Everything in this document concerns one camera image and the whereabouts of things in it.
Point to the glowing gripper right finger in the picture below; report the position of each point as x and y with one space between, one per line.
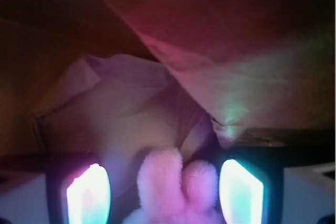
251 185

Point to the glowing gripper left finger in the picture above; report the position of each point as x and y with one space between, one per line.
78 189

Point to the pink plush bunny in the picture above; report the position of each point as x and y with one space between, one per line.
170 192

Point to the brown paper bag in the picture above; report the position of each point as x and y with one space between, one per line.
120 76

